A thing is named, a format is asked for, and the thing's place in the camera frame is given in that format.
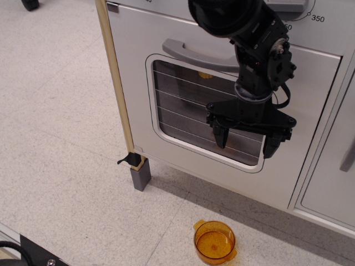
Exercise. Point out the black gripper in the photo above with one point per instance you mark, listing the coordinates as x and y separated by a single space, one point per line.
263 119

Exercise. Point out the white oven door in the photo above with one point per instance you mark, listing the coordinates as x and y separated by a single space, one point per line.
166 101

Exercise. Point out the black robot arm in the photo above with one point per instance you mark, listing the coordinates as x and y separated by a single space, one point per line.
263 53

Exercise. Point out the orange toy chicken drumstick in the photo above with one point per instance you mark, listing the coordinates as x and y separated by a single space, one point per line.
232 141

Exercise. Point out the yellow toy corn piece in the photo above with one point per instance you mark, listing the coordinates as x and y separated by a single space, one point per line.
205 75

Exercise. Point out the white right cabinet door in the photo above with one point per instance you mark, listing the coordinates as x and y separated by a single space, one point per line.
327 194

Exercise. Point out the white toy kitchen cabinet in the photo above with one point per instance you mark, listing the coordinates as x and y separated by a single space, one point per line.
324 25

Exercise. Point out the orange transparent toy pot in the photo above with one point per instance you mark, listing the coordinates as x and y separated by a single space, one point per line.
215 242

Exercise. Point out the grey cabinet foot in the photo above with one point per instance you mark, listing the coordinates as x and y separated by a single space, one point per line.
142 177

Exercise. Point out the black tape on leg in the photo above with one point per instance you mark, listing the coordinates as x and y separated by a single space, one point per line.
133 159

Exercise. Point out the grey temperature knob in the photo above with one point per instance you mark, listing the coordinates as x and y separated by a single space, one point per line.
293 6

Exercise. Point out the black mounting plate with screw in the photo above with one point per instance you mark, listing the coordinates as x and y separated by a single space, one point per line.
39 255

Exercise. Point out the black caster wheel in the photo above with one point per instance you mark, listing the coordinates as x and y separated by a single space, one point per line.
30 5

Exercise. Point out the grey right door handle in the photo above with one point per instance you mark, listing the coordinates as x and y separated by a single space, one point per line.
348 158

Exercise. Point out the grey oven door handle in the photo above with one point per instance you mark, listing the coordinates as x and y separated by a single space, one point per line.
177 50

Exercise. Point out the aluminium frame rail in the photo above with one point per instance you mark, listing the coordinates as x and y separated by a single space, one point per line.
9 235

